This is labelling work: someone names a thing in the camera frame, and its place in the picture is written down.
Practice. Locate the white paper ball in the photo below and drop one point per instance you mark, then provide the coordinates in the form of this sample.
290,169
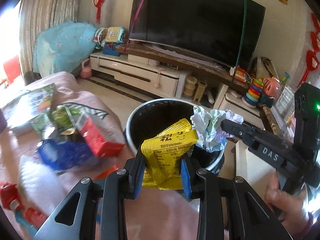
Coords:
207,125

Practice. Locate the red chair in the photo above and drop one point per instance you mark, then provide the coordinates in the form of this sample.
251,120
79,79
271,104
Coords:
12,69

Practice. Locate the pink table cloth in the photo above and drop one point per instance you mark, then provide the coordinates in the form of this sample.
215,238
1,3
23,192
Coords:
156,214

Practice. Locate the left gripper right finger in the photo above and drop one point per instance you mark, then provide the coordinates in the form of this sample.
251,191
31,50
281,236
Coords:
231,200

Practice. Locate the red milk carton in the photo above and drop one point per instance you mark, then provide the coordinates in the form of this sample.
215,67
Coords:
103,140

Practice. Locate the beige curtain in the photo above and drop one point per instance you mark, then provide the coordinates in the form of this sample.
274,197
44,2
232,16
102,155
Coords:
36,16

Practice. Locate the pink kettlebell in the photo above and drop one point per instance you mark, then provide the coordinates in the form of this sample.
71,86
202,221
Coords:
86,70

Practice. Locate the yellow snack wrapper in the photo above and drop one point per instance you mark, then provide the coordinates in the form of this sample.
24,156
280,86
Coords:
163,155

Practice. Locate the blue cloth covered bundle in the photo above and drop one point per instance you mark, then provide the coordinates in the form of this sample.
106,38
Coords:
62,48

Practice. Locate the toy telephone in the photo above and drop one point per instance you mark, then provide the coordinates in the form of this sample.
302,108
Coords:
115,36

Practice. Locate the children's picture book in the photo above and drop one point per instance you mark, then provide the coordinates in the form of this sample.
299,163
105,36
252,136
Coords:
20,112

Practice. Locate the blue plastic bag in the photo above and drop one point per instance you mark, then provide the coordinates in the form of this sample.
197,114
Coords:
63,156

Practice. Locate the green snack wrapper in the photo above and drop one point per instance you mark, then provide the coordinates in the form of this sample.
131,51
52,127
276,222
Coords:
59,120

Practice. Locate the white TV cabinet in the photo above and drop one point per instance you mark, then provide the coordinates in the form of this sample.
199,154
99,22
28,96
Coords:
166,82

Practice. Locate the black white trash bin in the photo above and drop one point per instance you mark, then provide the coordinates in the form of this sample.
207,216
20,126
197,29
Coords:
154,116

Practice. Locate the right hand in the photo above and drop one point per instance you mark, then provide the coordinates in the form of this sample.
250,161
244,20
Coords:
297,221

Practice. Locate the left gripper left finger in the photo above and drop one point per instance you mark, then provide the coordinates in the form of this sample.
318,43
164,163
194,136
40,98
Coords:
76,216

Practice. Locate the large black television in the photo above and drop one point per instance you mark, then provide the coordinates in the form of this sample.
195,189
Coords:
226,31

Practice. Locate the rainbow stacking ring toy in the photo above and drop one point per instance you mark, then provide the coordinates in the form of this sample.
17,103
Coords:
251,98

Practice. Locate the red cylindrical tube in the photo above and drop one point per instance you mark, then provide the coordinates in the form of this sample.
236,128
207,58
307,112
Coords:
11,200

